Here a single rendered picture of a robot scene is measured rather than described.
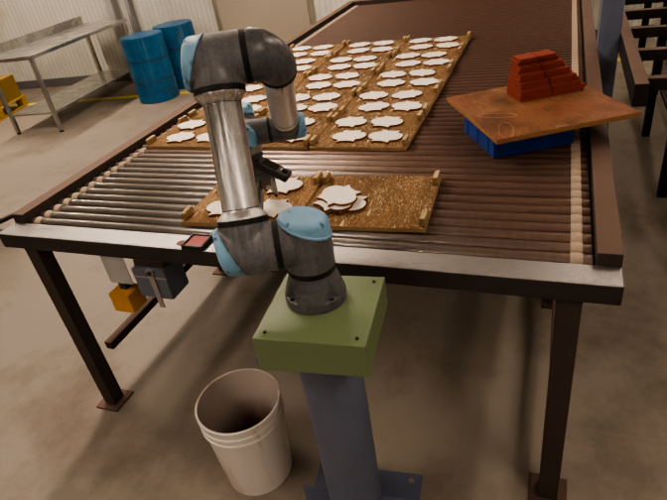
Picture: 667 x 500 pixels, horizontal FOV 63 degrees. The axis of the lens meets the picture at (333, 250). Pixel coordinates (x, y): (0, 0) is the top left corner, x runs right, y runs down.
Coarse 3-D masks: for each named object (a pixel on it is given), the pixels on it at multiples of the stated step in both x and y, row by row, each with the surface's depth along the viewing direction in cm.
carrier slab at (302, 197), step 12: (300, 180) 200; (312, 180) 199; (216, 192) 201; (264, 192) 195; (300, 192) 191; (312, 192) 190; (204, 204) 194; (300, 204) 183; (192, 216) 187; (204, 216) 186; (216, 216) 185
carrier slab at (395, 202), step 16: (336, 176) 198; (352, 176) 197; (368, 176) 195; (384, 176) 193; (400, 176) 191; (416, 176) 189; (432, 176) 188; (320, 192) 189; (368, 192) 184; (384, 192) 182; (400, 192) 180; (416, 192) 179; (432, 192) 177; (320, 208) 179; (368, 208) 174; (384, 208) 173; (400, 208) 172; (416, 208) 170; (432, 208) 171; (336, 224) 169; (352, 224) 167; (368, 224) 166; (384, 224) 165; (400, 224) 163; (416, 224) 162
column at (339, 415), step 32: (320, 384) 140; (352, 384) 143; (320, 416) 148; (352, 416) 148; (320, 448) 159; (352, 448) 154; (320, 480) 200; (352, 480) 161; (384, 480) 196; (416, 480) 194
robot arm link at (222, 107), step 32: (224, 32) 117; (192, 64) 115; (224, 64) 116; (224, 96) 117; (224, 128) 118; (224, 160) 119; (224, 192) 121; (256, 192) 124; (224, 224) 121; (256, 224) 121; (224, 256) 120; (256, 256) 121
